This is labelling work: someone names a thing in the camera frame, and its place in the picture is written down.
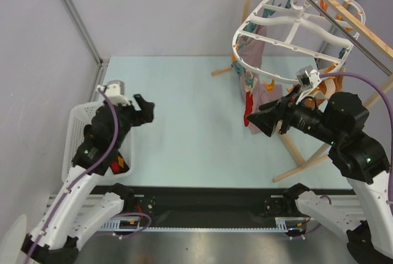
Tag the black argyle sock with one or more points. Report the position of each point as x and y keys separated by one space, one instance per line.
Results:
x=88 y=133
x=119 y=165

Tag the teal clothespin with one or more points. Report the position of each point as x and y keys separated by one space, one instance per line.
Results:
x=250 y=81
x=237 y=67

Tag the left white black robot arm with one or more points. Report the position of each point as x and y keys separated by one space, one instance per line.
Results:
x=61 y=234

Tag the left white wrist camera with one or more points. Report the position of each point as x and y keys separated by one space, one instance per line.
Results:
x=115 y=92

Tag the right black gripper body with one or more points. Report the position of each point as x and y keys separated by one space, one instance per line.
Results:
x=283 y=114

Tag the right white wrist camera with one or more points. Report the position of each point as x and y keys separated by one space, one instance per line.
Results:
x=309 y=79

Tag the white plastic laundry basket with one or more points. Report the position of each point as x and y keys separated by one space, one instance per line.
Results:
x=76 y=149

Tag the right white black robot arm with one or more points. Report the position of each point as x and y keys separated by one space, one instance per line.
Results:
x=361 y=159

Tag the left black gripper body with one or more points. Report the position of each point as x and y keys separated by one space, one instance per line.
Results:
x=131 y=117

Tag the white round clip hanger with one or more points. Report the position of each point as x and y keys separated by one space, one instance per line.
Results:
x=294 y=28

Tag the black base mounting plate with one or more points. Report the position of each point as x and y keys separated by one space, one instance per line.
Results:
x=191 y=207

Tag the mauve hanging sock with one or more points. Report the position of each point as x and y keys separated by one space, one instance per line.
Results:
x=251 y=50

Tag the red beige fox sock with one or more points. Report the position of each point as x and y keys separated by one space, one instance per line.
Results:
x=249 y=103

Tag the orange clothespin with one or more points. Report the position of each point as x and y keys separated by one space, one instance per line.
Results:
x=269 y=86

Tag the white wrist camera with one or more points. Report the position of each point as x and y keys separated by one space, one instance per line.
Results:
x=309 y=79
x=115 y=92

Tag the orange brown hanging sock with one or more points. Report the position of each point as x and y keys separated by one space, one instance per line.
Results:
x=324 y=91

